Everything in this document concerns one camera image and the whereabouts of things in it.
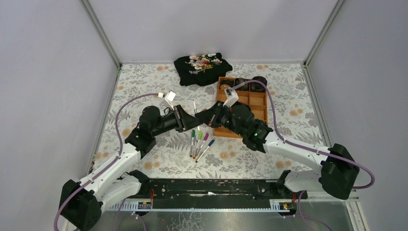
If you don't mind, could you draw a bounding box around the white pen magenta cap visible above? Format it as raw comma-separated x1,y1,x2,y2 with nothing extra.
194,132,209,159

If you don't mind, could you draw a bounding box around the white pen light green cap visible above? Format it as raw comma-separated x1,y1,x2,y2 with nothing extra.
192,131,203,159

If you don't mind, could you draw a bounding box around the white pen blue cap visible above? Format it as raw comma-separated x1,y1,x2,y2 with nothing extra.
195,140,215,163

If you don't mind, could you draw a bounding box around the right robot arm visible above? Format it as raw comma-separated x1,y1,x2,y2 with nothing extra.
195,101,360,200

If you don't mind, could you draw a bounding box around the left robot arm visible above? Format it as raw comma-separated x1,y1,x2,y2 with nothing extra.
54,105,202,231

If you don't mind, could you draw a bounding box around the small item in tray corner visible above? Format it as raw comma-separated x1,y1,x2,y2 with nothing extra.
219,79,235,90

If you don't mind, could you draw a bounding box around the rolled black belt top middle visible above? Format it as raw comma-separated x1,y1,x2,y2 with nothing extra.
234,77,250,91

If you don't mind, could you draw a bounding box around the rolled black belt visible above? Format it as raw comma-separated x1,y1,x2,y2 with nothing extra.
250,76,268,92
234,77,250,91

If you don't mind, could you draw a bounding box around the rolled black belt top right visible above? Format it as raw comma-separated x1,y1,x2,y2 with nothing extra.
250,76,268,92

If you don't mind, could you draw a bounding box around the black floral folded shirt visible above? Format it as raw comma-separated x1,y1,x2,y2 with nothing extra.
174,52,233,86

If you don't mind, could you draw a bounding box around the floral patterned table mat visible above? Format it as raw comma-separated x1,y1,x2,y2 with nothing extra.
90,64,324,179

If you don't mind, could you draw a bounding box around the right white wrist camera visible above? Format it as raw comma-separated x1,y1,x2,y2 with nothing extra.
223,88,239,108

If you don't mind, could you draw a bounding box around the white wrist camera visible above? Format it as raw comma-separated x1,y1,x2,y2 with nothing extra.
158,90,176,110
223,88,239,108

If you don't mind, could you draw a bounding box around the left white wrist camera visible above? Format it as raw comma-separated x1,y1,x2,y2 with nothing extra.
158,90,176,110

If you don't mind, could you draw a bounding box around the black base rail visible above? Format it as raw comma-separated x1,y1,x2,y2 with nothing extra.
130,179,308,212

